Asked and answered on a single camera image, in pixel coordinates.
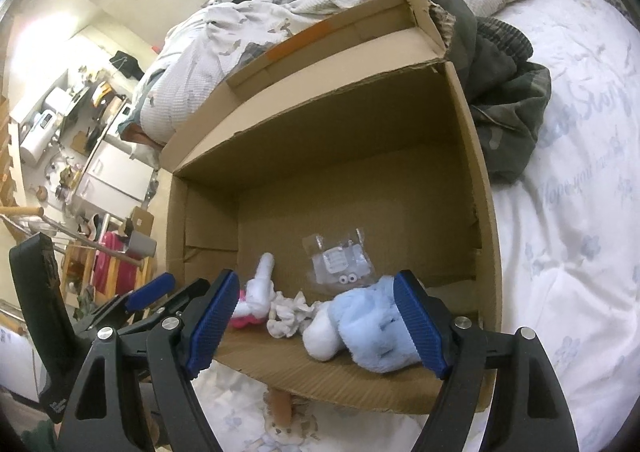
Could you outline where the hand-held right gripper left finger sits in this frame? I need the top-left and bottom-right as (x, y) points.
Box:
(59, 269), (241, 452)

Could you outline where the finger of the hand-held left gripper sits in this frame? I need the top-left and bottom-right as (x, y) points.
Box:
(80, 273), (176, 329)
(117, 279), (211, 333)

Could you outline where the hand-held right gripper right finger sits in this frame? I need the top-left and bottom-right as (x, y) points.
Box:
(393, 270), (581, 452)

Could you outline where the pink soft toy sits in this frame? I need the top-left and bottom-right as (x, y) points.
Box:
(231, 289), (266, 330)

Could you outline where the light blue fluffy sock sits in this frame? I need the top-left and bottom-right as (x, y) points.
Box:
(332, 274), (426, 375)

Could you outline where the pink and white sock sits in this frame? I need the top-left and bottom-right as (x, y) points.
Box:
(245, 252), (276, 320)

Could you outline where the white floral cloth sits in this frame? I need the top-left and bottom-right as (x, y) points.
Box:
(267, 291), (321, 339)

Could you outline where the clear plastic packet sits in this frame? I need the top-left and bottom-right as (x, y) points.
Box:
(302, 228), (373, 293)

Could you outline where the brown cardboard box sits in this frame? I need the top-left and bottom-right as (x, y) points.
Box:
(160, 0), (503, 415)

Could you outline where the red and wooden rack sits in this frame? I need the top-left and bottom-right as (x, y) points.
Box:
(65, 229), (151, 303)

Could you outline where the cardboard box on floor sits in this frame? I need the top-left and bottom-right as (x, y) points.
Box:
(125, 206), (158, 258)

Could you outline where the white cabinet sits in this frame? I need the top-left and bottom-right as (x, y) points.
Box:
(75, 142), (153, 213)

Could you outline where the white kitchen appliance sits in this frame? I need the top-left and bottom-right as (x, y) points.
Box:
(20, 112), (61, 163)

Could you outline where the black hanging garment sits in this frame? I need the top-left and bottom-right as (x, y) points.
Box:
(110, 50), (146, 80)

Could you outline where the dark green camouflage garment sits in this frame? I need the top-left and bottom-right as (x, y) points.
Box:
(392, 0), (551, 185)

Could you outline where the bear print quilt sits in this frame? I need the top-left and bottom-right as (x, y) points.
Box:
(120, 0), (556, 148)

